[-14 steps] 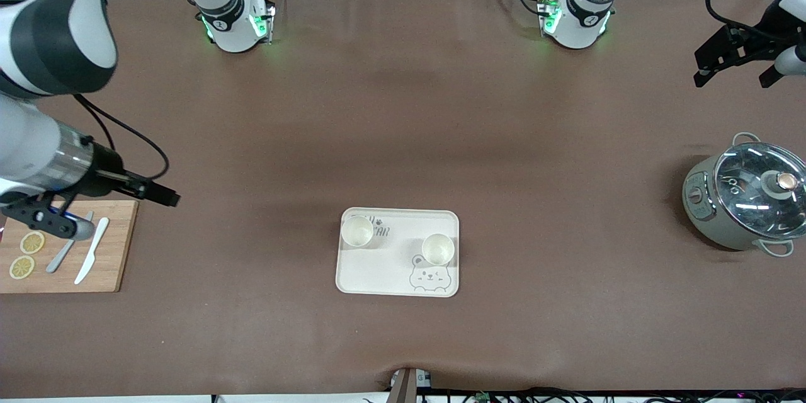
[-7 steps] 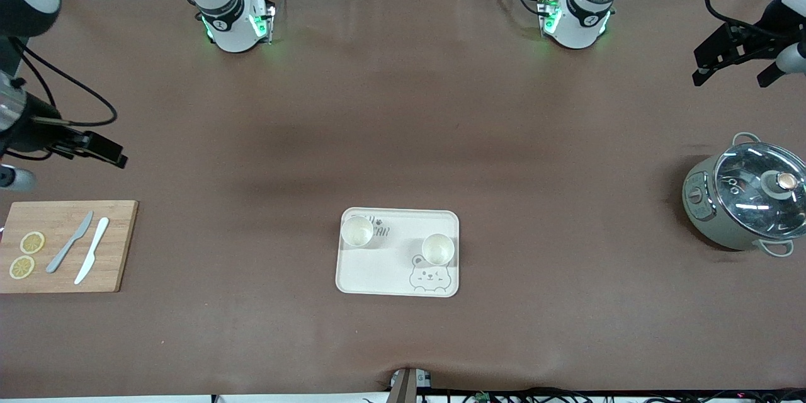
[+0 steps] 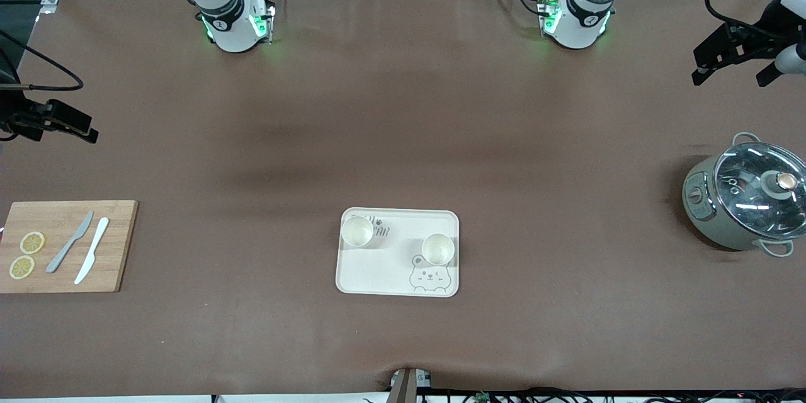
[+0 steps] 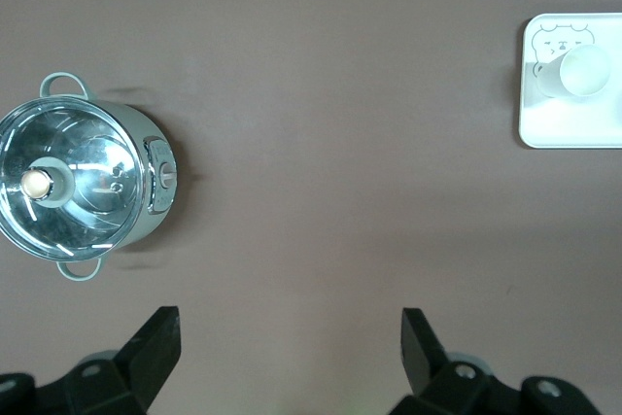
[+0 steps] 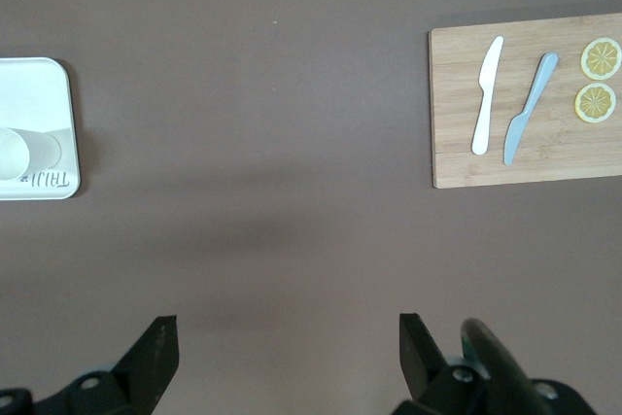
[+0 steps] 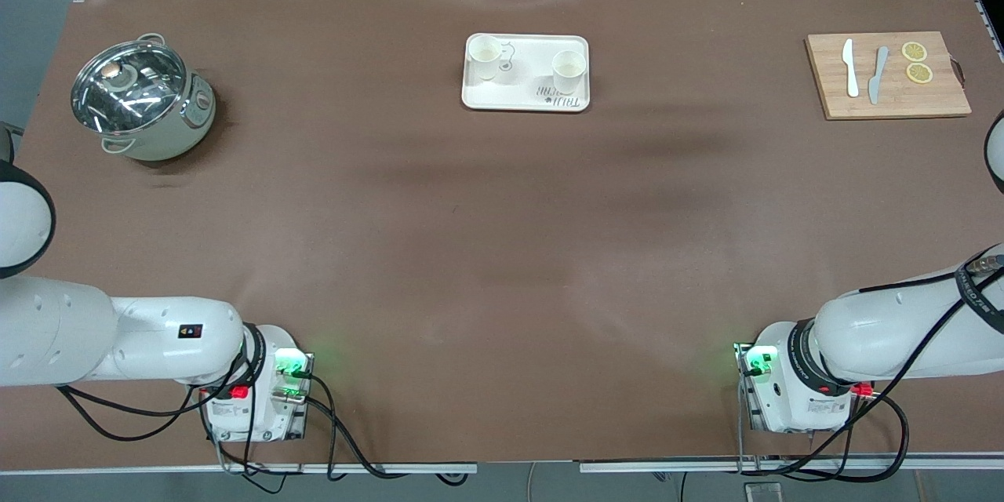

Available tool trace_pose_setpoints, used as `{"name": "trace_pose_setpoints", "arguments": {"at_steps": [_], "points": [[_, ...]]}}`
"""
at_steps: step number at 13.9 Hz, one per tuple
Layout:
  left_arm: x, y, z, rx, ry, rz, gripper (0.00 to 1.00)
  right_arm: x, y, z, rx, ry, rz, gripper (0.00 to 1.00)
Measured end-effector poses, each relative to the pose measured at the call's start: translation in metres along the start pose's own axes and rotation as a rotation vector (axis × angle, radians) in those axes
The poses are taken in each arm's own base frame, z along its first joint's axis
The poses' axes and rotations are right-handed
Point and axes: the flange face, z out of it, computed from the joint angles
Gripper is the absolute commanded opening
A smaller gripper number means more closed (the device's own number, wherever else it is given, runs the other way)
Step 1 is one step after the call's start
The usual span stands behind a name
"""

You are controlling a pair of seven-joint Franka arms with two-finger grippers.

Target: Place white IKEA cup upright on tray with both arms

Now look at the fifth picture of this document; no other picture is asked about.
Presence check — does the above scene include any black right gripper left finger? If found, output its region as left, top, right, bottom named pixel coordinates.
left=36, top=315, right=180, bottom=415

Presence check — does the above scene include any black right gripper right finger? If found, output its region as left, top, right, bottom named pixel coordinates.
left=393, top=313, right=492, bottom=415

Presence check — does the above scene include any white IKEA cup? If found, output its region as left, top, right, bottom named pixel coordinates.
left=0, top=126, right=63, bottom=182

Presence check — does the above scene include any cream bear print tray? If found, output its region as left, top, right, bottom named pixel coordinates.
left=0, top=56, right=82, bottom=202

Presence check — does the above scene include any bamboo cutting board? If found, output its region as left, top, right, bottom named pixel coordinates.
left=428, top=12, right=622, bottom=190

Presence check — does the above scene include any grey plastic knife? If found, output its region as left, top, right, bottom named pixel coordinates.
left=501, top=52, right=560, bottom=166

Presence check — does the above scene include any white plastic knife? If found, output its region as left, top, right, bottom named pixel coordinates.
left=470, top=35, right=505, bottom=156

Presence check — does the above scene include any brown table cover mat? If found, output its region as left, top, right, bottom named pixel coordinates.
left=0, top=0, right=622, bottom=415

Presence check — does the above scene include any yellow lemon slice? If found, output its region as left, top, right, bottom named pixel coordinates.
left=573, top=83, right=617, bottom=124
left=580, top=37, right=622, bottom=82

